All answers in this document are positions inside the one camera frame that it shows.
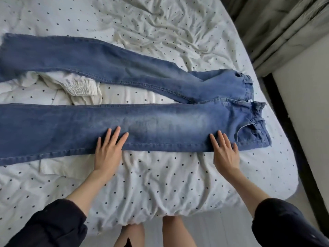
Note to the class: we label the person's right hand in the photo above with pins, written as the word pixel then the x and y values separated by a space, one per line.
pixel 226 157

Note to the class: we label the cream white jacket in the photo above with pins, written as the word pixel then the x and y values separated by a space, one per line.
pixel 77 87

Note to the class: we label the blue denim jeans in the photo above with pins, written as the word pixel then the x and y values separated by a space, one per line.
pixel 154 120

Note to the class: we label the person's bare leg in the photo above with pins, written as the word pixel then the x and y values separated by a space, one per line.
pixel 131 235
pixel 177 231

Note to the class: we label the person's left hand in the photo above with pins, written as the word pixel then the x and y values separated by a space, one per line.
pixel 108 157

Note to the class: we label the white dotted bed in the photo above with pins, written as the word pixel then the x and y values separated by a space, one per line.
pixel 169 187

